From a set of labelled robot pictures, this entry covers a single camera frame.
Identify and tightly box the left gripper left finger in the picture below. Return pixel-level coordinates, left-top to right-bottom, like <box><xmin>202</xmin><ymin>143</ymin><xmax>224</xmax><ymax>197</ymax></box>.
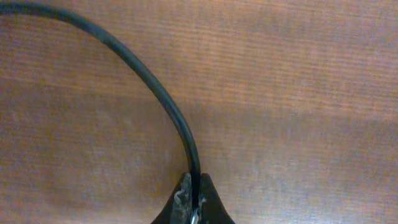
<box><xmin>152</xmin><ymin>172</ymin><xmax>193</xmax><ymax>224</ymax></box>

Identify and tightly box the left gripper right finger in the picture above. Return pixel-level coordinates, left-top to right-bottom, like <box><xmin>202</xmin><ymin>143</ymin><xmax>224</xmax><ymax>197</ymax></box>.
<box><xmin>198</xmin><ymin>173</ymin><xmax>235</xmax><ymax>224</ymax></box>

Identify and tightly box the black cable with gold plugs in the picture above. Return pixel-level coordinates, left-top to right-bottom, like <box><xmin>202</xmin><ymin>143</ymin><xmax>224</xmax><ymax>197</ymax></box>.
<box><xmin>0</xmin><ymin>1</ymin><xmax>201</xmax><ymax>224</ymax></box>

